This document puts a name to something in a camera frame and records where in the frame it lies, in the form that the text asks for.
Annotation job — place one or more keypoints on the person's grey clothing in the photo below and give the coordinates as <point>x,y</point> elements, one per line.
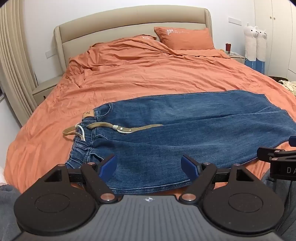
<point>9,208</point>

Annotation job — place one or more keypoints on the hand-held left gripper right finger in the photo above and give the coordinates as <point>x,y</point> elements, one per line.
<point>187,166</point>

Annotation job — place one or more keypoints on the orange pillow with white embroidery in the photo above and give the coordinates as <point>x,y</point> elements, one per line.
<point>185,38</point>
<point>146,37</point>

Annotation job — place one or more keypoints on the orange duvet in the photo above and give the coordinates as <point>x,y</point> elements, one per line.
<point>143,71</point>

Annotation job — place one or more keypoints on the white wardrobe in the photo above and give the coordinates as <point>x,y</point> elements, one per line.
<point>279,34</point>

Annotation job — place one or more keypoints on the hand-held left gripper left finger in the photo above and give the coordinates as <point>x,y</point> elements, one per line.
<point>108,166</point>

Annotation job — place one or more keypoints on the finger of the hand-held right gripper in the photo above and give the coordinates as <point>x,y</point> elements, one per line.
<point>293,141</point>
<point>266,154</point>

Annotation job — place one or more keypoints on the brown leather belt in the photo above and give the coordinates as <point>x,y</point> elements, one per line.
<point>129,129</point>

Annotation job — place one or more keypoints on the blue denim pants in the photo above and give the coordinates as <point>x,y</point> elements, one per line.
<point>175,129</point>

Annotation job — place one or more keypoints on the nightstand with small things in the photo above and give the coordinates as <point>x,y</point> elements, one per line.
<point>237,56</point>

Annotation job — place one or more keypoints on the beige upholstered bed headboard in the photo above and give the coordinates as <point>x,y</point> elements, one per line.
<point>92,27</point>

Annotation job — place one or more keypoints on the beige pleated curtain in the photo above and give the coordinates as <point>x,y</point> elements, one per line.
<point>15,64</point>

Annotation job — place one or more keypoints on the pale crumpled cloth pile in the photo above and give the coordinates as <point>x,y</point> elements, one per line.
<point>289,87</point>

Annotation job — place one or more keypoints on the white wall socket plate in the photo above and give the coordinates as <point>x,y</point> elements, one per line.
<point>50,54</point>

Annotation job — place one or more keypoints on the white alpaca plush toy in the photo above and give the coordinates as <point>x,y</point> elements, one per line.
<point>251,41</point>
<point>261,46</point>

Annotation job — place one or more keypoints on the beige nightstand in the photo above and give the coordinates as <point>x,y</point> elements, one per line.
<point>45,89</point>

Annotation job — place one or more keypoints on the white wall switch plate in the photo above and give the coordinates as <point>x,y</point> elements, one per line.
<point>234,20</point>

